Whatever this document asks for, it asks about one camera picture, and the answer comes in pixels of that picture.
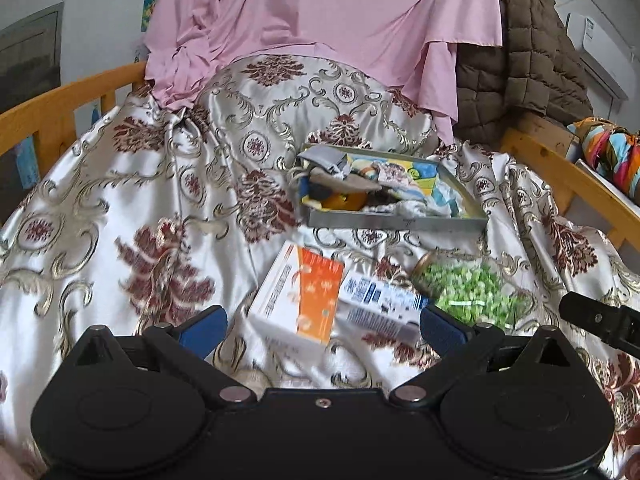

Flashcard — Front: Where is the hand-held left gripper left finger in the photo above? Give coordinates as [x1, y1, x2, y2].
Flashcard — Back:
[75, 305, 256, 406]

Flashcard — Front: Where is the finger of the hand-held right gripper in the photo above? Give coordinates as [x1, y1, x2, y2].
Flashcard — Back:
[559, 291, 640, 361]

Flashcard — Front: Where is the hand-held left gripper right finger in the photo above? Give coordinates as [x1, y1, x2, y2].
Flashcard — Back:
[390, 305, 568, 406]

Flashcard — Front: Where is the metal tray with cartoon print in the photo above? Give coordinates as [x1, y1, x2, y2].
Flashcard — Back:
[297, 144, 490, 231]

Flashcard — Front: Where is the beige drawstring pouch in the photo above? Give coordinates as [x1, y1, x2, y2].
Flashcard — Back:
[287, 167, 381, 196]

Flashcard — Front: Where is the bag of green candy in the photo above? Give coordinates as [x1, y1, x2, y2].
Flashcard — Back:
[411, 250, 528, 333]

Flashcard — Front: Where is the blue and white box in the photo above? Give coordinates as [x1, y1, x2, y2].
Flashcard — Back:
[335, 272, 433, 346]

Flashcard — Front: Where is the orange and white box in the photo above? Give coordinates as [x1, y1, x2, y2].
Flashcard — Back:
[248, 241, 346, 346]

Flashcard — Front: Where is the white board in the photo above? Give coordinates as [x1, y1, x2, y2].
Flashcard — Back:
[575, 159, 640, 196]

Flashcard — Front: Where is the floral satin bedspread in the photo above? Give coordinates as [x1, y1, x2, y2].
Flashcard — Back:
[0, 52, 640, 480]

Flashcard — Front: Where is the colourful patterned cloth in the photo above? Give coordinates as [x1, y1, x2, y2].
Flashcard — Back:
[572, 117, 640, 201]

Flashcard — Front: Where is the pink fuzzy clothing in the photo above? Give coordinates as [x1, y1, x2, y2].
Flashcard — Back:
[0, 447, 31, 480]

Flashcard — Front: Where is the white air conditioner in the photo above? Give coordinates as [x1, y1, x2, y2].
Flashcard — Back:
[565, 12, 631, 101]

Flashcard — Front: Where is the brown quilted jacket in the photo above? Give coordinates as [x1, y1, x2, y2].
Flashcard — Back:
[452, 0, 596, 146]

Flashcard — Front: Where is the pink sheet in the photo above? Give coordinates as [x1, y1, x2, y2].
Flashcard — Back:
[144, 0, 503, 146]

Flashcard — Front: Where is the long wooden bed rail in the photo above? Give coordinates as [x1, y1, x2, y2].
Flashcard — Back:
[500, 127, 640, 251]

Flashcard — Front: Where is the light blue wall picture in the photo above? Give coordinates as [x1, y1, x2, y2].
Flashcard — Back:
[15, 140, 41, 186]

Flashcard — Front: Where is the slatted wooden bed rail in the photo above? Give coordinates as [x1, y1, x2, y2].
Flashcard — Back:
[0, 60, 151, 161]

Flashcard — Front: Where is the grey wall panel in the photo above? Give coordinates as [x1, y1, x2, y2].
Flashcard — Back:
[0, 2, 66, 111]

